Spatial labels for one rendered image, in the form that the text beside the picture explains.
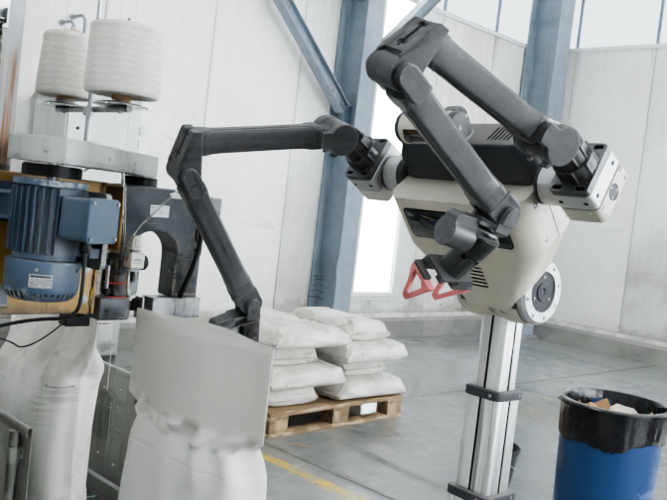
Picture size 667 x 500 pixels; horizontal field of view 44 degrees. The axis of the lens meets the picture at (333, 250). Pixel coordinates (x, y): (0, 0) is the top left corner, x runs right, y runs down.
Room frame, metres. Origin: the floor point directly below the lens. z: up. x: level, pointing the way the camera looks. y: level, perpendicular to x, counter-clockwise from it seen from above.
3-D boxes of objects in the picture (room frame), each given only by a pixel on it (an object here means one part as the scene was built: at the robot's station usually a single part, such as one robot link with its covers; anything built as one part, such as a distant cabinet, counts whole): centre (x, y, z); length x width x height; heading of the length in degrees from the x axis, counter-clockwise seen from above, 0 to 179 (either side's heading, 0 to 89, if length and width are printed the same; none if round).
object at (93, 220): (1.68, 0.50, 1.25); 0.10 x 0.08 x 0.12; 160
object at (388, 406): (5.30, 0.14, 0.07); 1.20 x 0.82 x 0.14; 137
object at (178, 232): (2.17, 0.53, 1.21); 0.30 x 0.25 x 0.30; 45
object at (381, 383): (5.38, -0.23, 0.20); 0.67 x 0.43 x 0.15; 135
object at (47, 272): (1.71, 0.60, 1.21); 0.15 x 0.15 x 0.25
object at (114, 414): (2.68, 0.66, 0.54); 1.05 x 0.02 x 0.41; 45
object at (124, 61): (1.82, 0.50, 1.61); 0.17 x 0.17 x 0.17
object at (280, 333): (4.94, 0.18, 0.56); 0.66 x 0.42 x 0.15; 135
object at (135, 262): (1.97, 0.47, 1.14); 0.05 x 0.04 x 0.16; 135
